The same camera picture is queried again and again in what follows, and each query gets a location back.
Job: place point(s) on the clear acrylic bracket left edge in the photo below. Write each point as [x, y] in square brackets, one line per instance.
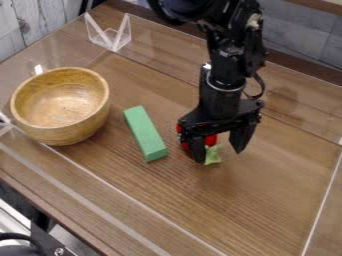
[6, 125]

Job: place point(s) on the black metal table frame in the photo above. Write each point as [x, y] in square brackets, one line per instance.
[26, 228]

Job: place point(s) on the green rectangular block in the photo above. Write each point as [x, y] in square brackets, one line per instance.
[146, 134]

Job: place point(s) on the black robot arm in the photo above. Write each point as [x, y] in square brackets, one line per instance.
[233, 25]

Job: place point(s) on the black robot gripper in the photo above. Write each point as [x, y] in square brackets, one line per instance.
[222, 112]

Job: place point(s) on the red plush fruit green leaf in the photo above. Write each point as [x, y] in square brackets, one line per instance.
[212, 151]

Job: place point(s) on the wooden bowl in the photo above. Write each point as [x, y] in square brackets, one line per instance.
[61, 106]

